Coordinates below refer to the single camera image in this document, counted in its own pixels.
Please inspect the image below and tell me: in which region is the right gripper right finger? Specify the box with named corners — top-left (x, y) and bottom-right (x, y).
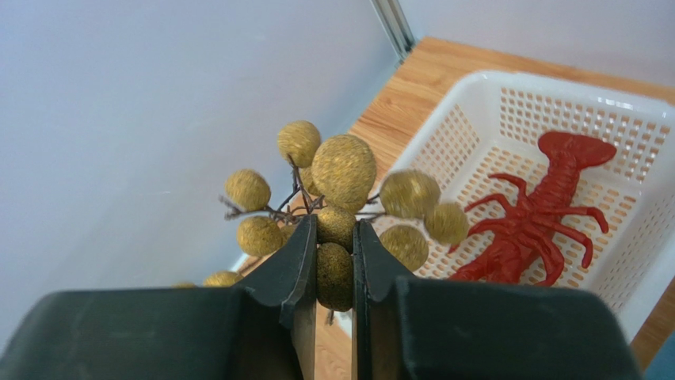
top-left (352, 222), bottom-right (642, 379)

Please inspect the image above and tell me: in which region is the red toy lobster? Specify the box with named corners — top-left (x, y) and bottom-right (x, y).
top-left (449, 131), bottom-right (617, 287)

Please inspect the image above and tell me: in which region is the left aluminium frame post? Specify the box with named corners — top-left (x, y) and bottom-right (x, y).
top-left (371, 0), bottom-right (417, 63)

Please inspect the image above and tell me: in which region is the toy longan bunch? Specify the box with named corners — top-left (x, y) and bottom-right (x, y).
top-left (171, 120), bottom-right (471, 313)

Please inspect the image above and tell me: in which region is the white plastic basket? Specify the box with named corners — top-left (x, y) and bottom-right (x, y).
top-left (394, 71), bottom-right (674, 340)

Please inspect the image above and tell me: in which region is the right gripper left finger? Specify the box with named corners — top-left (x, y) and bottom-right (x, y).
top-left (1, 215), bottom-right (317, 379)

